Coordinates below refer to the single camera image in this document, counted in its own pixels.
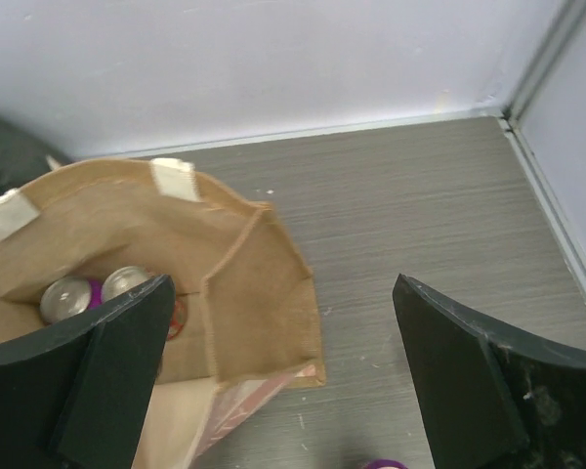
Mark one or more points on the tan canvas tote bag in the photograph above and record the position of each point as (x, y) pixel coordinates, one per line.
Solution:
(253, 325)

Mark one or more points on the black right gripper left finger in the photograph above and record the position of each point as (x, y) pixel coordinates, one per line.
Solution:
(75, 394)

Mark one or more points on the black floral cushion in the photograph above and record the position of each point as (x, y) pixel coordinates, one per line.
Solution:
(23, 157)

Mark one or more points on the purple Fanta can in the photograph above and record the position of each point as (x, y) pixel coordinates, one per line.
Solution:
(383, 464)
(68, 297)

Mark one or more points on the red Coke can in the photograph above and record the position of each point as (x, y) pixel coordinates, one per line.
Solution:
(126, 278)

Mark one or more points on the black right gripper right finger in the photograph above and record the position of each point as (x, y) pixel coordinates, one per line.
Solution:
(491, 395)

